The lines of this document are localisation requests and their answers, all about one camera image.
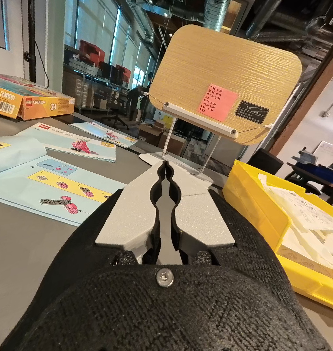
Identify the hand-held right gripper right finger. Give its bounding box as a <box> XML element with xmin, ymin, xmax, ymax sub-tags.
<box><xmin>168</xmin><ymin>162</ymin><xmax>235</xmax><ymax>264</ymax></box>

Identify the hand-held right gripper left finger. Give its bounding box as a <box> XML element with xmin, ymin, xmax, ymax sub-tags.
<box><xmin>95</xmin><ymin>161</ymin><xmax>166</xmax><ymax>264</ymax></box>

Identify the yellow plastic bin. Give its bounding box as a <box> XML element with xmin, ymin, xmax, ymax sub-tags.
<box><xmin>222</xmin><ymin>159</ymin><xmax>333</xmax><ymax>313</ymax></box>

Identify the flamingo cover instruction booklet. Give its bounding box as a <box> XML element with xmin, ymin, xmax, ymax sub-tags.
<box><xmin>68</xmin><ymin>121</ymin><xmax>138</xmax><ymax>148</ymax></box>

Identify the pile of white paper bags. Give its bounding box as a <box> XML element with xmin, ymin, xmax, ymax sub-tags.
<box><xmin>258</xmin><ymin>173</ymin><xmax>333</xmax><ymax>272</ymax></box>

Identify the bird cover instruction booklet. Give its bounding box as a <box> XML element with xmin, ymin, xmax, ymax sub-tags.
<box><xmin>17</xmin><ymin>122</ymin><xmax>116</xmax><ymax>163</ymax></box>

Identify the open instruction booklet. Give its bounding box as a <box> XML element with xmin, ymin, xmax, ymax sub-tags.
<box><xmin>0</xmin><ymin>137</ymin><xmax>126</xmax><ymax>227</ymax></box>

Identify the black label sticker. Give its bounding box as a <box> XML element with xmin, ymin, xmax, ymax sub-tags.
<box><xmin>235</xmin><ymin>100</ymin><xmax>270</xmax><ymax>125</ymax></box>

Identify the pink sticky note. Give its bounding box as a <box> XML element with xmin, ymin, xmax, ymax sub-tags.
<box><xmin>197</xmin><ymin>83</ymin><xmax>239</xmax><ymax>122</ymax></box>

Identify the blue machine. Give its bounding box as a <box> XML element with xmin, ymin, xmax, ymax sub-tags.
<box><xmin>291</xmin><ymin>149</ymin><xmax>333</xmax><ymax>182</ymax></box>

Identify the whiteboard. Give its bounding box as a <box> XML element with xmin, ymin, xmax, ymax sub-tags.
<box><xmin>313</xmin><ymin>141</ymin><xmax>333</xmax><ymax>165</ymax></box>

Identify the toy brick set box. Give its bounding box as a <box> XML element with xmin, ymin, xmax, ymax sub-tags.
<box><xmin>0</xmin><ymin>72</ymin><xmax>75</xmax><ymax>121</ymax></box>

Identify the red hooded machine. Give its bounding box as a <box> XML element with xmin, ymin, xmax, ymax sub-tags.
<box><xmin>79</xmin><ymin>40</ymin><xmax>105</xmax><ymax>65</ymax></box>
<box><xmin>116</xmin><ymin>64</ymin><xmax>132</xmax><ymax>83</ymax></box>

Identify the wooden book stand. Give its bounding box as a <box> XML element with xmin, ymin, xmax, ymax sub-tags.
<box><xmin>139</xmin><ymin>24</ymin><xmax>303</xmax><ymax>183</ymax></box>

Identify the black tripod pole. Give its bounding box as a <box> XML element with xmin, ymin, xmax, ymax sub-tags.
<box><xmin>23</xmin><ymin>0</ymin><xmax>38</xmax><ymax>83</ymax></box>

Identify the silver air duct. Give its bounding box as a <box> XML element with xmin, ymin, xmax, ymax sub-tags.
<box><xmin>202</xmin><ymin>0</ymin><xmax>230</xmax><ymax>31</ymax></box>

